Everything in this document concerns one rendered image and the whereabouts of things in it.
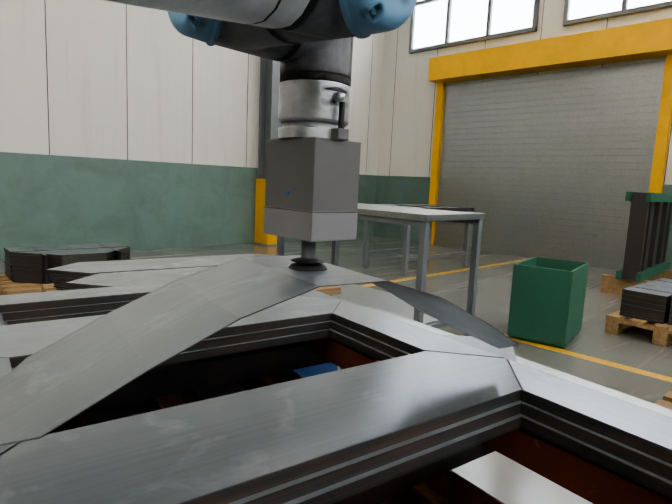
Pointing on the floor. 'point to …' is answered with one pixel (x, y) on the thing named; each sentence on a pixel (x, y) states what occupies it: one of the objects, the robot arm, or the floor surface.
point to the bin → (547, 300)
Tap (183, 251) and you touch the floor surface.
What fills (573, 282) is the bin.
